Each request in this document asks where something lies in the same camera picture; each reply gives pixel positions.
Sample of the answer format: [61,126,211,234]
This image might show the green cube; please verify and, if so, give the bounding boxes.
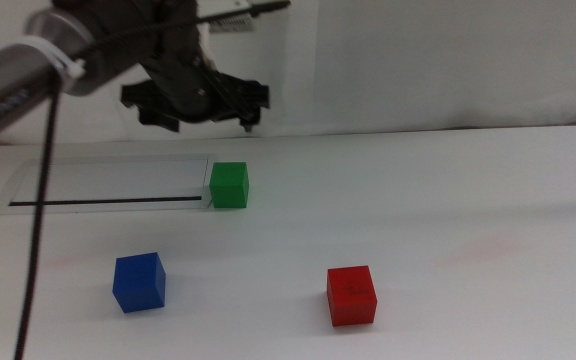
[208,161,250,210]

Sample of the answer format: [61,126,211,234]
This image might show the blue cube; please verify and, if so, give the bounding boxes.
[112,251,167,315]

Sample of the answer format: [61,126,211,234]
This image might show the red cube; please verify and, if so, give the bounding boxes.
[326,264,379,328]

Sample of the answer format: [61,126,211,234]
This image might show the white zip tie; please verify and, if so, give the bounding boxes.
[25,35,87,80]

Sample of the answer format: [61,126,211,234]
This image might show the white backdrop curtain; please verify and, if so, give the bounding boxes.
[0,0,576,147]

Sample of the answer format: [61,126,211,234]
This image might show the silver desk cable flap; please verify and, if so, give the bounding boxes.
[0,153,222,216]

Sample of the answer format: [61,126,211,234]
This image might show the black braided cable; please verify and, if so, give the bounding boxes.
[12,0,292,360]

